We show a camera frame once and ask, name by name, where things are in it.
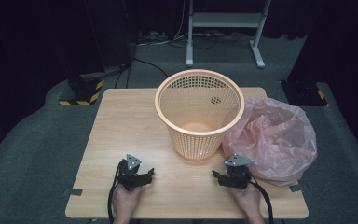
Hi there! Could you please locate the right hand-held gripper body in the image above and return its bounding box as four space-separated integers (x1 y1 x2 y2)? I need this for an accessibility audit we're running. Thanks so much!
223 153 255 190

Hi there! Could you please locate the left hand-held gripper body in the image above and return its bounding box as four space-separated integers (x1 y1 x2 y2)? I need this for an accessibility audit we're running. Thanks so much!
117 153 144 191

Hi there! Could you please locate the orange plastic mesh basket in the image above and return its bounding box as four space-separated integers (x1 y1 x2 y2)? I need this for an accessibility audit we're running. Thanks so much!
154 68 246 162

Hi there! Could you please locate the pink plastic bag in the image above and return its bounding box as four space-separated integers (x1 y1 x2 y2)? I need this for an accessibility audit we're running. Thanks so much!
221 96 319 187

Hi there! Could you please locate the person's right hand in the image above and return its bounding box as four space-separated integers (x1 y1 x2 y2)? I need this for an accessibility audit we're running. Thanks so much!
227 186 262 217

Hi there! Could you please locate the black yellow striped base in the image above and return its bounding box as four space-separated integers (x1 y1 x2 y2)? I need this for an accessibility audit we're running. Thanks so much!
58 78 105 106

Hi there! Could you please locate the black base with yellow mark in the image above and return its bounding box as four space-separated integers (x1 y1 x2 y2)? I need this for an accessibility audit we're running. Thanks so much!
280 79 329 107

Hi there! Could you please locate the grey metal stand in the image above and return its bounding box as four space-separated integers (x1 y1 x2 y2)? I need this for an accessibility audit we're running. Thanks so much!
186 0 272 69

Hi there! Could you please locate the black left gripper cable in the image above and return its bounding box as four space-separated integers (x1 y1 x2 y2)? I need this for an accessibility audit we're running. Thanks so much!
107 161 121 224

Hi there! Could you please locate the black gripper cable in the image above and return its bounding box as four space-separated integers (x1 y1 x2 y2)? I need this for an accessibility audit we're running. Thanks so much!
107 161 121 224
250 181 275 224

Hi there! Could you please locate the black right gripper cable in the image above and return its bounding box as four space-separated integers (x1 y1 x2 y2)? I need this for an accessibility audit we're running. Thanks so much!
250 181 275 224

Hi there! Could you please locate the black floor cable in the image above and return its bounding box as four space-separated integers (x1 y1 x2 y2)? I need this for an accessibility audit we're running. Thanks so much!
115 57 169 90

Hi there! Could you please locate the bundle of floor cables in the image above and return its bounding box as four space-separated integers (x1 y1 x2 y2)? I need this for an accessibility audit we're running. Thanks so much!
136 29 253 50

